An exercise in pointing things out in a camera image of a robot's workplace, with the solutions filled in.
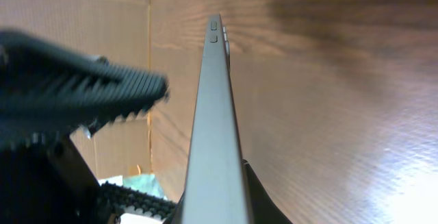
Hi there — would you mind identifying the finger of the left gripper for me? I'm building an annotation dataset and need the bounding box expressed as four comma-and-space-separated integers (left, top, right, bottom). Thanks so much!
99, 183, 177, 219

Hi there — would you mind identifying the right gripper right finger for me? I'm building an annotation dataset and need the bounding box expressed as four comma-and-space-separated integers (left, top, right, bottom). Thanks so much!
243, 160, 292, 224

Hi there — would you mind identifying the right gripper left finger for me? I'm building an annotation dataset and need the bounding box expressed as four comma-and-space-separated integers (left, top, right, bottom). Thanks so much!
1, 29, 168, 149

